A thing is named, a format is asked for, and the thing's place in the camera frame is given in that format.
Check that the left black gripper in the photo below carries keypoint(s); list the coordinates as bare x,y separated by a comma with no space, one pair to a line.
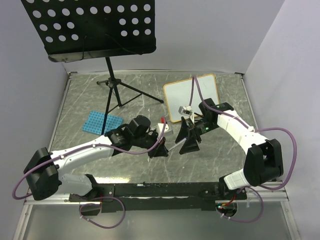
160,150

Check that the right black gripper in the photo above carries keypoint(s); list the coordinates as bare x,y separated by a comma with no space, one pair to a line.
190,144

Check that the white blue whiteboard marker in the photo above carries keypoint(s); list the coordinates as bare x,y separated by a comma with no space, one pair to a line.
177,144

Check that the yellow framed whiteboard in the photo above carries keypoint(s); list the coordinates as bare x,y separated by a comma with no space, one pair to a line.
178,94

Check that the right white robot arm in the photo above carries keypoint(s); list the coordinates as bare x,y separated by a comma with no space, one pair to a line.
263,160

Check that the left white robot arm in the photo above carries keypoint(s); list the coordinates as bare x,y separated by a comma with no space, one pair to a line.
48,173

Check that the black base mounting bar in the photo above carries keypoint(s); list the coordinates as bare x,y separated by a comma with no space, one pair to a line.
159,196

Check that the blue studded building plate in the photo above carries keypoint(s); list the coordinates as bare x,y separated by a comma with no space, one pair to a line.
95,122

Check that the black perforated music stand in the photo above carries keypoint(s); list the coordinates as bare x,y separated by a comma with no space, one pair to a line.
76,30

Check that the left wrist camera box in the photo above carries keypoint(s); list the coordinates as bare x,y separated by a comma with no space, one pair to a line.
166,129

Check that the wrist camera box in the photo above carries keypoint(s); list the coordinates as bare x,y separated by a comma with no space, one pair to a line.
166,129
186,111

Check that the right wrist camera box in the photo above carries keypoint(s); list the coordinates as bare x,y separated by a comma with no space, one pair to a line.
186,111

